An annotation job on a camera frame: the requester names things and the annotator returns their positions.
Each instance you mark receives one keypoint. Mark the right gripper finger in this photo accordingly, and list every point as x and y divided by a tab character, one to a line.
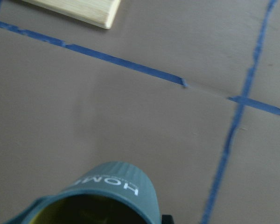
167	219

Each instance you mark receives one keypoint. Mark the teal ribbed mug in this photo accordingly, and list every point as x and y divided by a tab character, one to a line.
114	192

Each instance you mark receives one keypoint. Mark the bamboo cutting board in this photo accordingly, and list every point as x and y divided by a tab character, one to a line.
100	13

